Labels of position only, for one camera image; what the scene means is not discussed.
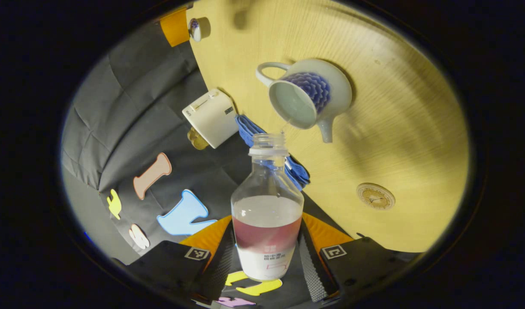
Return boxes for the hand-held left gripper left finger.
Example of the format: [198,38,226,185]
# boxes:
[112,215,236,301]

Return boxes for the clear water bottle pink label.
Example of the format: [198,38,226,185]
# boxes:
[231,133,305,282]

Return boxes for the folded blue towel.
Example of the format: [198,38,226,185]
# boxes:
[235,114,311,191]

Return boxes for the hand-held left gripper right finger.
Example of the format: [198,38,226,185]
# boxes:
[299,212,419,303]

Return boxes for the white toaster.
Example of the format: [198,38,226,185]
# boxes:
[182,88,239,149]

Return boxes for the round wooden coaster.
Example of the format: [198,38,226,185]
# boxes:
[356,183,396,211]

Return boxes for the white teacup with blue pattern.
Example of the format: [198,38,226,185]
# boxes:
[256,59,353,143]

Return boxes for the black backdrop cloth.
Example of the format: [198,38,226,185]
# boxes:
[61,24,362,307]

